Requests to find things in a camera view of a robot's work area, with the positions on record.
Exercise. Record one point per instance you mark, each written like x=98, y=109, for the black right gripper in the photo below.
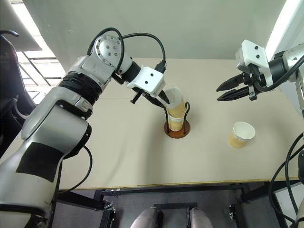
x=253, y=78

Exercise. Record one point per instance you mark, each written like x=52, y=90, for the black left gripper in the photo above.
x=139, y=93

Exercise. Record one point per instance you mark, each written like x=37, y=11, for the tan paper cup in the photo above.
x=243, y=131
x=177, y=104
x=175, y=124

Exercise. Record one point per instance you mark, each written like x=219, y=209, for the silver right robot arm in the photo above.
x=293, y=57

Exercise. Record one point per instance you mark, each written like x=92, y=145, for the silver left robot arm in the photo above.
x=59, y=128

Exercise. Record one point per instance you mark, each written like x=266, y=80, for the grey rounded shape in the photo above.
x=145, y=218
x=200, y=218

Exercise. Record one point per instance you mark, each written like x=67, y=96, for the black window railing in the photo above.
x=42, y=58

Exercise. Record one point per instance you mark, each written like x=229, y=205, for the black office chair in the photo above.
x=9, y=71

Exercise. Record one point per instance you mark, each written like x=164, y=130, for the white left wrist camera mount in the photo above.
x=149, y=78

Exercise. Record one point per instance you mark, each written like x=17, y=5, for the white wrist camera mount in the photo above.
x=251, y=53
x=149, y=78

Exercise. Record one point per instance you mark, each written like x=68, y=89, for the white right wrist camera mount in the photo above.
x=251, y=53

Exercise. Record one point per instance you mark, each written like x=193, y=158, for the black table frame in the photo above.
x=166, y=191

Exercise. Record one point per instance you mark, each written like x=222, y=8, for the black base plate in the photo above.
x=175, y=205

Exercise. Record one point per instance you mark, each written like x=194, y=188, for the metal table frame latch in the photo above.
x=109, y=207
x=233, y=211

